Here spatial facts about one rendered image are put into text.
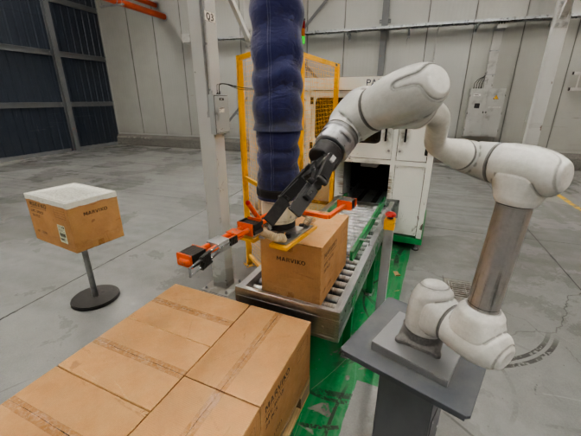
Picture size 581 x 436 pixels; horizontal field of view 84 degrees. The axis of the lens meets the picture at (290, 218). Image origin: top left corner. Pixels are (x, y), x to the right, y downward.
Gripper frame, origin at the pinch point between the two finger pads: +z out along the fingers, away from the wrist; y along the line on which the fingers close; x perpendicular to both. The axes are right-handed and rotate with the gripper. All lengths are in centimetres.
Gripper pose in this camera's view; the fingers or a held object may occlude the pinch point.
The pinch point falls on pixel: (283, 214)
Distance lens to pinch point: 69.6
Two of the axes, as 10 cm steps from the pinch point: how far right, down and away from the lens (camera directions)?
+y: 4.3, -1.5, -8.9
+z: -5.4, 7.5, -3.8
